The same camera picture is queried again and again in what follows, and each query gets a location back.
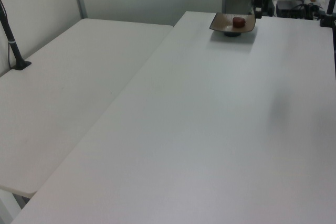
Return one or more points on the black equipment box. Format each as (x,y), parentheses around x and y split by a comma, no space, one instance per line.
(290,7)

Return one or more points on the small red-brown round food item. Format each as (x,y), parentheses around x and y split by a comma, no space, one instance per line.
(239,22)

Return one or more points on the brown square ceramic plate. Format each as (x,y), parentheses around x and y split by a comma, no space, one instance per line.
(221,23)

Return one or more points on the black camera stand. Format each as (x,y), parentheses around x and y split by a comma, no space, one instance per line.
(326,18)
(13,48)

